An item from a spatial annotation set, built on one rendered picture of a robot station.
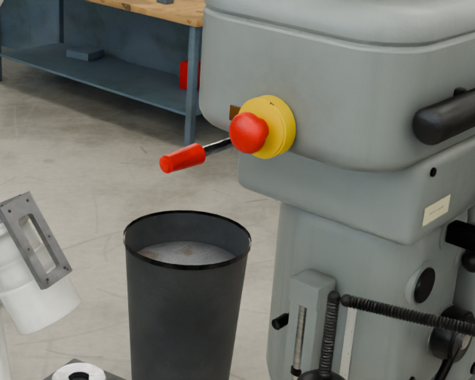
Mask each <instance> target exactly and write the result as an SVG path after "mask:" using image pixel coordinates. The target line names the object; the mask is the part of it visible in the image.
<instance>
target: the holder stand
mask: <svg viewBox="0 0 475 380"><path fill-rule="evenodd" d="M43 380H127V379H125V378H122V377H119V376H117V375H114V374H112V373H110V372H107V371H105V370H103V369H101V368H99V367H98V366H95V365H92V364H89V363H85V362H83V361H81V360H78V359H76V358H74V359H72V360H70V361H69V362H68V363H66V364H65V365H64V366H62V367H60V368H59V369H58V370H56V371H55V372H53V373H52V374H50V375H49V376H48V377H46V378H45V379H43Z"/></svg>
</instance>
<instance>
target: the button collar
mask: <svg viewBox="0 0 475 380"><path fill-rule="evenodd" d="M242 112H251V113H253V114H254V115H256V116H257V117H258V118H262V119H263V120H265V122H266V123H267V125H268V129H269V132H268V136H267V138H266V139H265V144H264V146H263V147H262V148H261V149H260V150H259V151H258V152H256V153H253V154H252V155H254V156H256V157H258V158H264V159H266V158H273V157H275V156H277V155H281V154H283V153H284V152H286V151H287V150H288V149H289V148H290V147H291V145H292V144H293V142H294V139H295V136H296V123H295V119H294V117H293V114H292V112H291V110H290V108H289V106H288V105H287V104H286V103H285V102H284V101H283V100H281V99H280V98H278V97H275V96H272V95H264V96H261V97H257V98H253V99H251V100H248V101H246V102H245V103H244V104H243V105H242V107H241V109H240V111H239V113H238V114H240V113H242Z"/></svg>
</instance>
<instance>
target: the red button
mask: <svg viewBox="0 0 475 380"><path fill-rule="evenodd" d="M268 132H269V129H268V125H267V123H266V122H265V120H263V119H262V118H258V117H257V116H256V115H254V114H253V113H251V112H242V113H240V114H238V115H236V116H235V117H234V118H233V119H232V121H231V123H230V126H229V136H230V140H231V142H232V144H233V146H234V147H235V148H236V149H237V150H238V151H240V152H243V153H245V154H253V153H256V152H258V151H259V150H260V149H261V148H262V147H263V146H264V144H265V139H266V138H267V136H268Z"/></svg>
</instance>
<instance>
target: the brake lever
mask: <svg viewBox="0 0 475 380"><path fill-rule="evenodd" d="M233 147H234V146H233V144H232V142H231V140H230V137H229V138H227V139H223V140H220V141H218V142H214V143H211V144H209V145H206V146H201V145H200V144H198V143H194V144H191V145H189V146H186V147H184V148H181V149H178V150H176V151H174V152H171V153H169V154H166V155H163V156H162V157H161V158H160V161H159V164H160V168H161V169H162V170H163V172H165V173H172V172H176V171H178V170H183V169H186V168H189V167H193V166H197V165H199V164H203V163H204V161H205V158H206V157H207V156H209V155H213V154H216V153H218V152H222V151H225V150H227V149H230V148H233Z"/></svg>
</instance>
